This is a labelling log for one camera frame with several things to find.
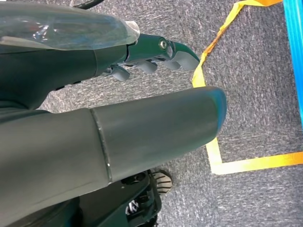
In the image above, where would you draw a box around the blue metal shelf rack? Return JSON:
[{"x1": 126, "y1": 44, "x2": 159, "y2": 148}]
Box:
[{"x1": 283, "y1": 0, "x2": 303, "y2": 130}]

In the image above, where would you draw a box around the yellow floor tape outline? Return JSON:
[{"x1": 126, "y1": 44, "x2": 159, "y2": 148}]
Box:
[{"x1": 191, "y1": 0, "x2": 303, "y2": 175}]

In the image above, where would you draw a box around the black cable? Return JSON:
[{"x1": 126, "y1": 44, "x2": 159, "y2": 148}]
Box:
[{"x1": 73, "y1": 0, "x2": 105, "y2": 10}]

